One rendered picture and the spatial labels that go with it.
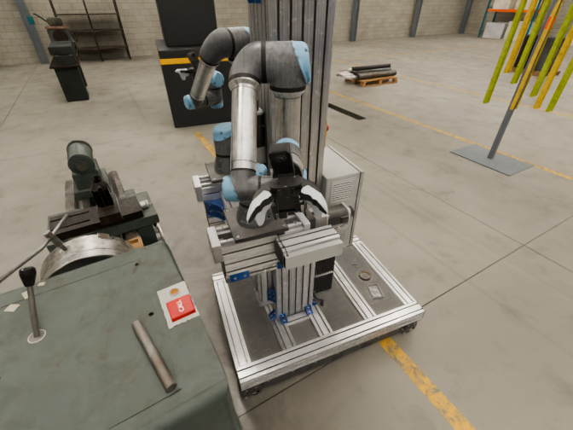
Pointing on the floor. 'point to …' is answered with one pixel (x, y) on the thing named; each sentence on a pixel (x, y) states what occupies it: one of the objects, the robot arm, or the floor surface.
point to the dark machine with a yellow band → (174, 23)
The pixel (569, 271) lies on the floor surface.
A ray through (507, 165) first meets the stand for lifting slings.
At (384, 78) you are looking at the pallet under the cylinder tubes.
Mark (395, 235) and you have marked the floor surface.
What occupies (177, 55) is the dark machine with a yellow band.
